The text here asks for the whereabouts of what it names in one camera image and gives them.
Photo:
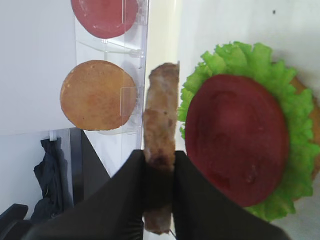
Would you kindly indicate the clear acrylic rack left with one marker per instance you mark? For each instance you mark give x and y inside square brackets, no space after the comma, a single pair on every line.
[127,51]

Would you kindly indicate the tomato slice in left rack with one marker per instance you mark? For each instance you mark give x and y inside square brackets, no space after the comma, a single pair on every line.
[105,19]

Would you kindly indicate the brown meat patty front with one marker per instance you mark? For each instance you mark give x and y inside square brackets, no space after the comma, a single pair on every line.
[159,127]

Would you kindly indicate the green lettuce on tray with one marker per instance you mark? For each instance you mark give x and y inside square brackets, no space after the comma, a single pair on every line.
[255,62]

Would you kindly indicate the bun bottom in left rack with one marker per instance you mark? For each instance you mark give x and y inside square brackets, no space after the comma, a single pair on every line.
[98,95]

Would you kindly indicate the red tomato slice on tray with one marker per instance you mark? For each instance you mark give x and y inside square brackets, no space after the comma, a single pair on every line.
[236,135]

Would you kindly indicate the black cloth below table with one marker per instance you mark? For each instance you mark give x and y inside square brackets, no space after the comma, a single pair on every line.
[51,176]

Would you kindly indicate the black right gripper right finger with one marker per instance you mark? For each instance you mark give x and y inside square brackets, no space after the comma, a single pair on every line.
[201,212]

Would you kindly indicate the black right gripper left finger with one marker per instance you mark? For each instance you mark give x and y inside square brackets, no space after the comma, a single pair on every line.
[114,212]

